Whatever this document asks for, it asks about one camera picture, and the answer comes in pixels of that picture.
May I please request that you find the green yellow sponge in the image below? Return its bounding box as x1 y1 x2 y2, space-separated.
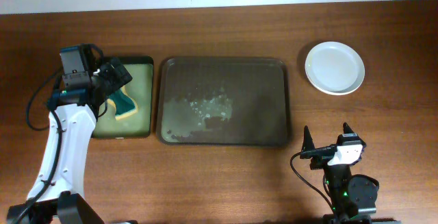
107 86 138 121

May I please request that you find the light blue plate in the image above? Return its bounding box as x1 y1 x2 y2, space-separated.
305 40 365 93

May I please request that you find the cream white plate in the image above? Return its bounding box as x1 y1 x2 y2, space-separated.
306 69 365 96

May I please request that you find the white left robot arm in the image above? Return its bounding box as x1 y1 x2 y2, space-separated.
6 58 132 223

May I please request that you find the black tray with green water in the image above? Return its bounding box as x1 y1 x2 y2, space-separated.
92 56 154 139

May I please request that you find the dark brown serving tray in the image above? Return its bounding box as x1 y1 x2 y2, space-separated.
156 57 291 147

